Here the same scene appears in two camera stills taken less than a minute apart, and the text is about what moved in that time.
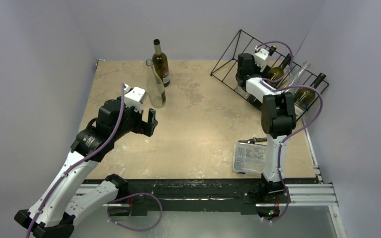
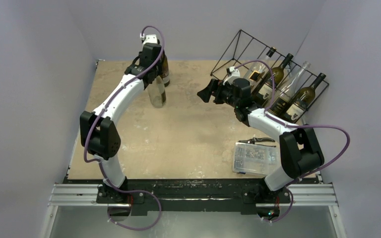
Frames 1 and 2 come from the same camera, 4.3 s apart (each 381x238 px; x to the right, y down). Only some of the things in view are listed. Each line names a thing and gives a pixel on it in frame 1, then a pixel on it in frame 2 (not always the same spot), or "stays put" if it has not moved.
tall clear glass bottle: [156, 92] stays put
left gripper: [141, 126] -> [159, 68]
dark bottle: [160, 64] stays put
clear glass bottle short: [292, 78] stays put
